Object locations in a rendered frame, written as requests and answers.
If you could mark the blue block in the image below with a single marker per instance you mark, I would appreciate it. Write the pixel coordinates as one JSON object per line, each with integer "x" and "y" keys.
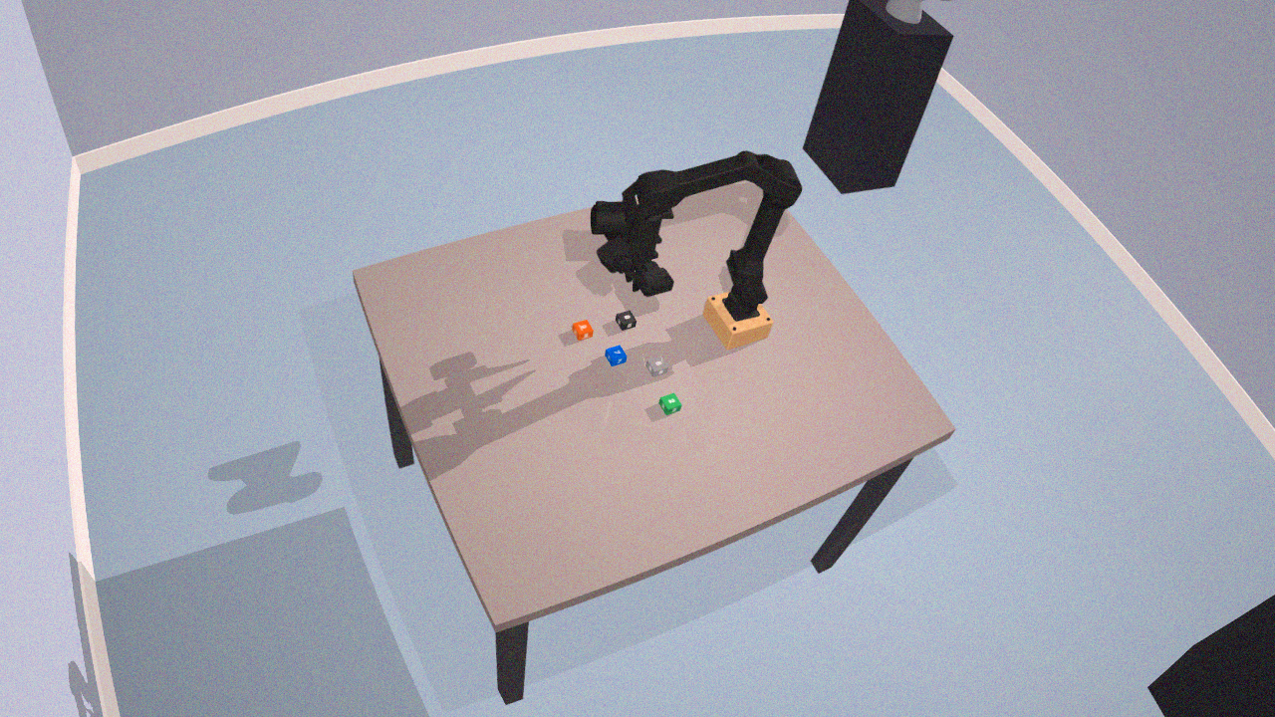
{"x": 616, "y": 355}

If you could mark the green block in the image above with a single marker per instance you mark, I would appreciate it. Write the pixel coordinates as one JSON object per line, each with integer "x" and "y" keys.
{"x": 670, "y": 404}

